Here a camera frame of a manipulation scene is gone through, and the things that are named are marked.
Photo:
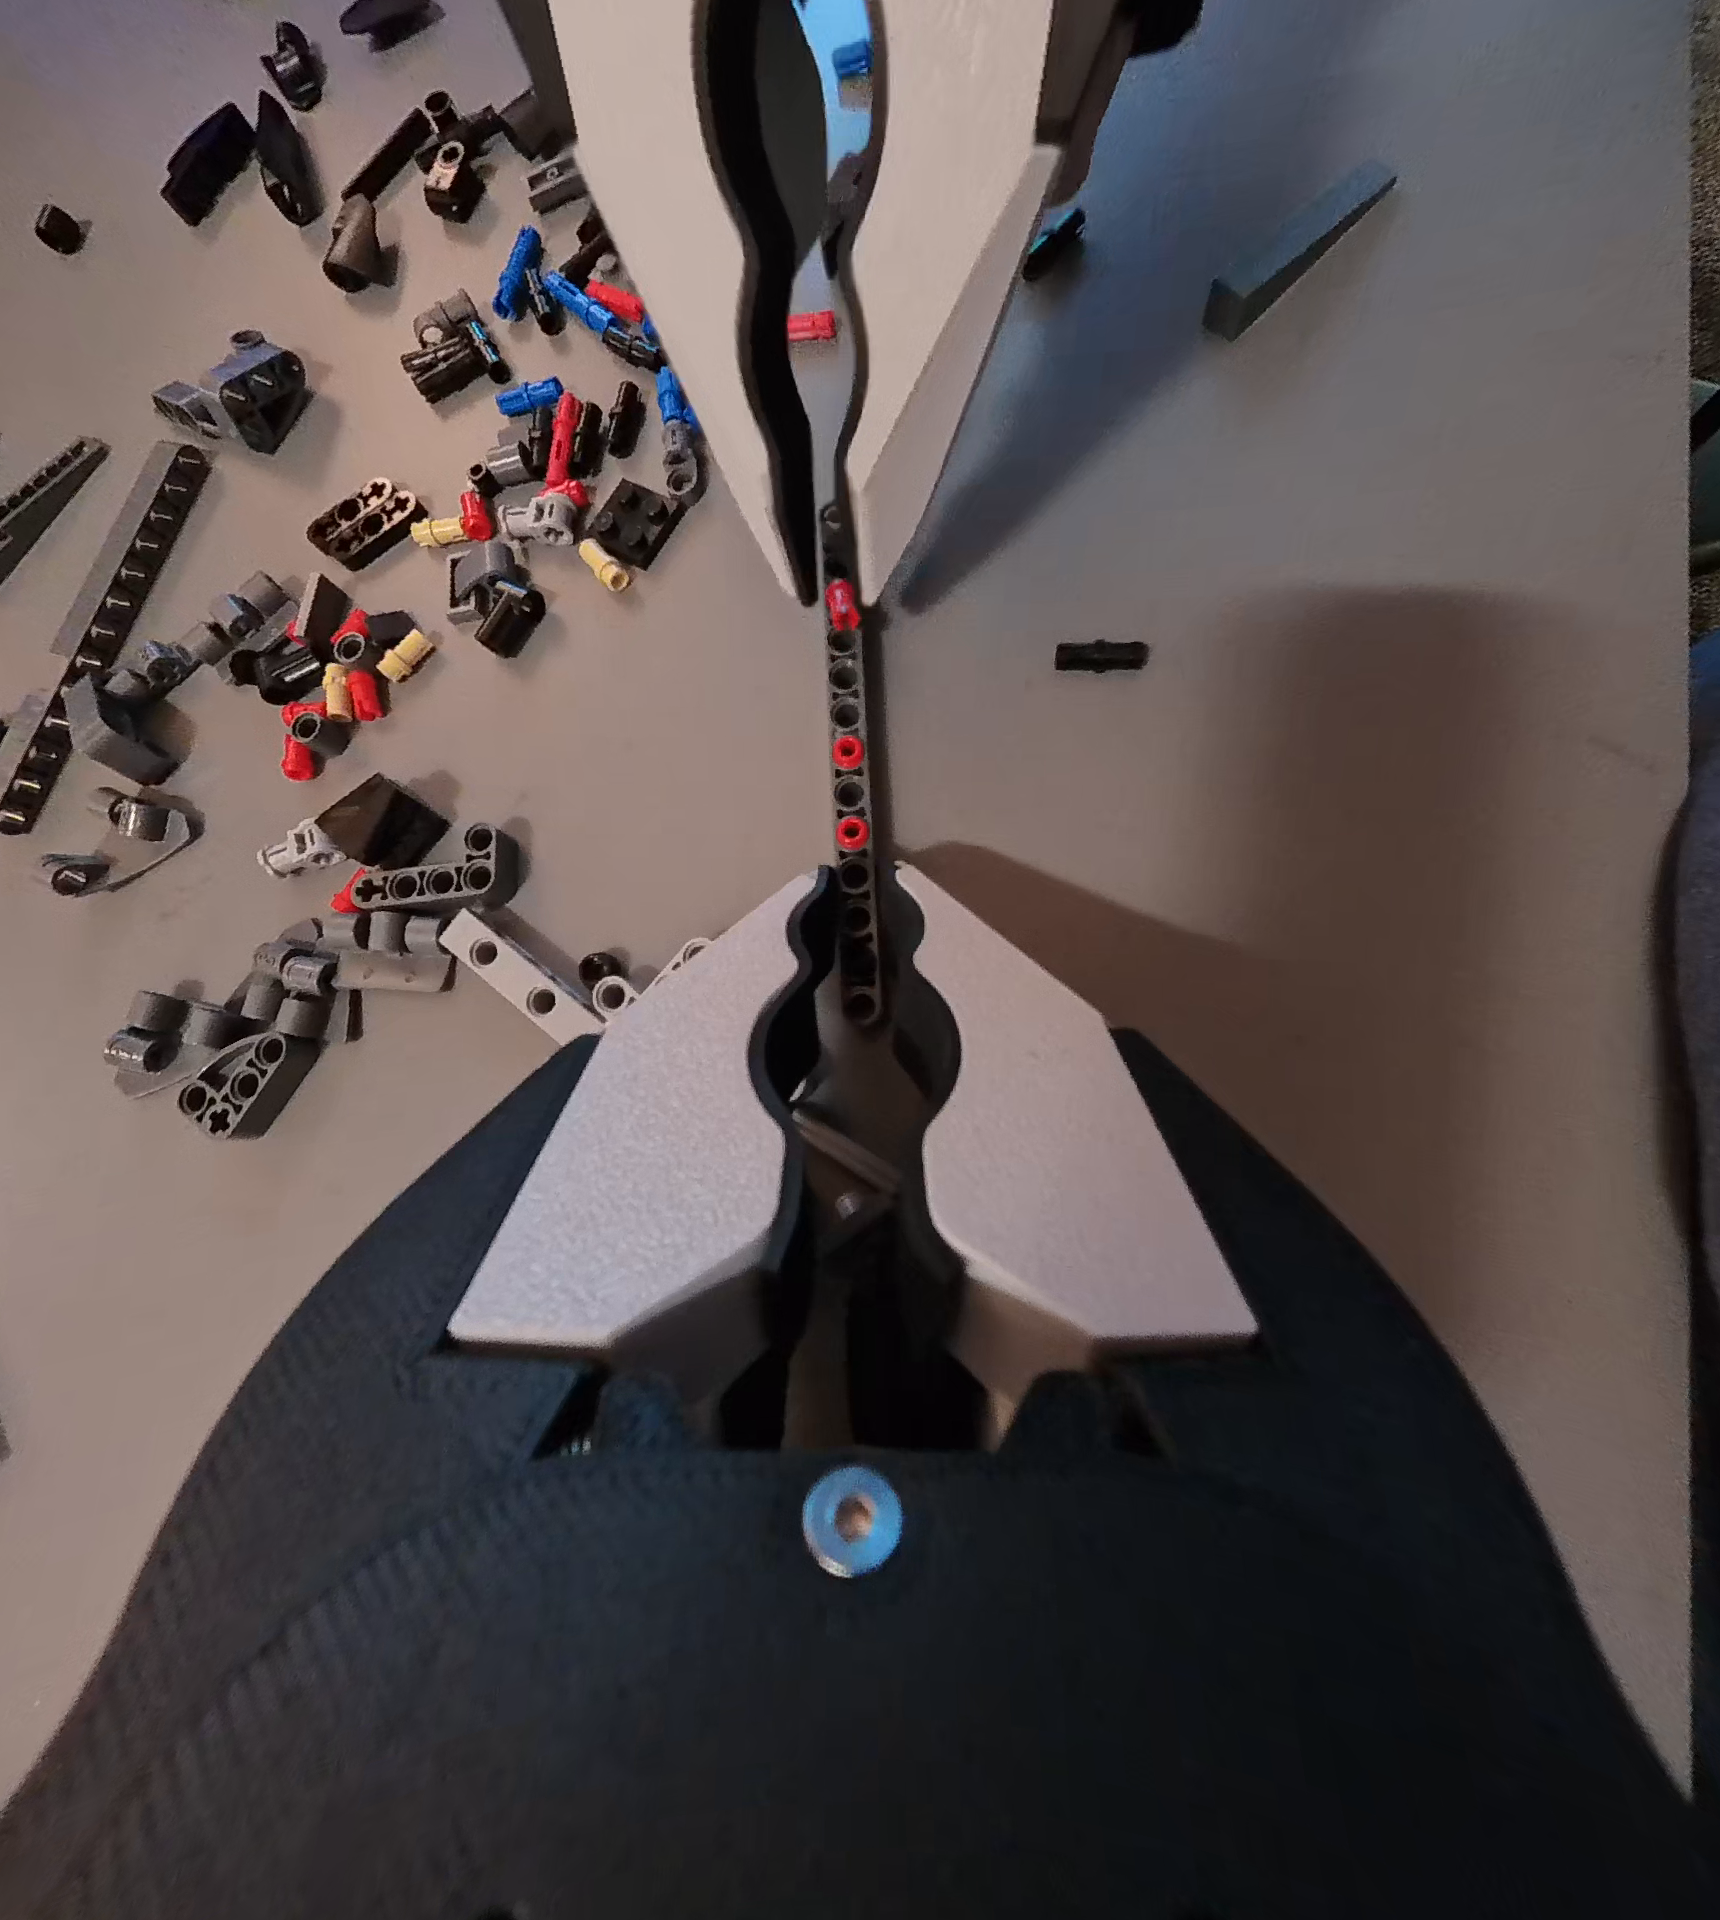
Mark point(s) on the black long lego beam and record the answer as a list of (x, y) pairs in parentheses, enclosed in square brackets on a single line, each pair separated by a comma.
[(855, 705)]

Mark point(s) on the dark grey lego slope bar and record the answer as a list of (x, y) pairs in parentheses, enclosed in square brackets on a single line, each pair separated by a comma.
[(1302, 248)]

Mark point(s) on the long dark grey lego plate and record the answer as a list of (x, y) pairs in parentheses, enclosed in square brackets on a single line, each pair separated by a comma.
[(111, 630)]

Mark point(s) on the pile of lego pieces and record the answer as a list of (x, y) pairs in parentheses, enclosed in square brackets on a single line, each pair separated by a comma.
[(363, 525)]

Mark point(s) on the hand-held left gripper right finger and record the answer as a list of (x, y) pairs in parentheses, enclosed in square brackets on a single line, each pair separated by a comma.
[(1102, 1201)]

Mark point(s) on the light grey long lego beam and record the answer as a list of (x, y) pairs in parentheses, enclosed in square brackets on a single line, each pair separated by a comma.
[(522, 977)]

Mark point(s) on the black lego connector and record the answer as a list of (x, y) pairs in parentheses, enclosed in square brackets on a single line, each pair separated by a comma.
[(1055, 244)]

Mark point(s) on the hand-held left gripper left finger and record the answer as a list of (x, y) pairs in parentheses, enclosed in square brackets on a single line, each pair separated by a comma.
[(604, 1201)]

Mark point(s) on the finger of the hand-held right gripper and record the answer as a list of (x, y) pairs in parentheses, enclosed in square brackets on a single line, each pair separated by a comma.
[(650, 151), (964, 151)]

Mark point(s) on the black lego pin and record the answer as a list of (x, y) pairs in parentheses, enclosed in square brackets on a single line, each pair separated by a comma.
[(1102, 657)]

